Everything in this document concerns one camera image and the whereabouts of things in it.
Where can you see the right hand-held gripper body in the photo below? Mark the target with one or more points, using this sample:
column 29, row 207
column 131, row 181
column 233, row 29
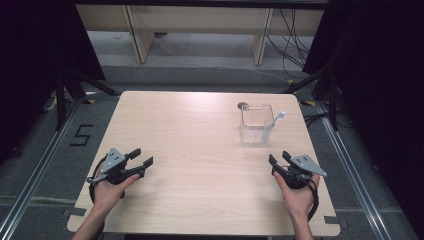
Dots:
column 300, row 170

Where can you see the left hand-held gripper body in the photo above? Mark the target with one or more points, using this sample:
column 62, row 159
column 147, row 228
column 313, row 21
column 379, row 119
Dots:
column 113, row 166

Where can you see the light blue toothbrush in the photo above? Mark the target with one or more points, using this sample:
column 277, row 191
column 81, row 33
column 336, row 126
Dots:
column 274, row 124

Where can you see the clear plastic square cup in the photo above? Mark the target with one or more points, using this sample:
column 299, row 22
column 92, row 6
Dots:
column 255, row 125

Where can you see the person's left hand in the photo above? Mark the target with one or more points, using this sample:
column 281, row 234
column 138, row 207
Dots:
column 108, row 195

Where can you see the person's right hand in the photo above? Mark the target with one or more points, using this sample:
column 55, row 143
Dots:
column 298, row 200

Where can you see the yellow black striped tape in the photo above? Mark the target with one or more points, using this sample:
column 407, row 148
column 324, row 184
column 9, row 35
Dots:
column 308, row 103

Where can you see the grey tape piece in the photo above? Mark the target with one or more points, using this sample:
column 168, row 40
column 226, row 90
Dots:
column 75, row 212

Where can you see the round dark table grommet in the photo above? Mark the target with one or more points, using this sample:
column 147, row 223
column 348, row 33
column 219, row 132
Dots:
column 241, row 106

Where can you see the black metal stand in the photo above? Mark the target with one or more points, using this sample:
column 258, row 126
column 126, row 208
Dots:
column 60, row 100
column 332, row 100

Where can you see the black curtain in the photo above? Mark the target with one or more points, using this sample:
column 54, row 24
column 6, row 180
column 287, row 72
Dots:
column 383, row 83
column 30, row 66

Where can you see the beige wooden desk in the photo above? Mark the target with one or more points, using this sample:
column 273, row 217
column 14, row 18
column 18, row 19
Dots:
column 200, row 18

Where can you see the metal floor rail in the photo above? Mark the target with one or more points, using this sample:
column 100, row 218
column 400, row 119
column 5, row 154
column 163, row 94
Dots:
column 350, row 166
column 40, row 166

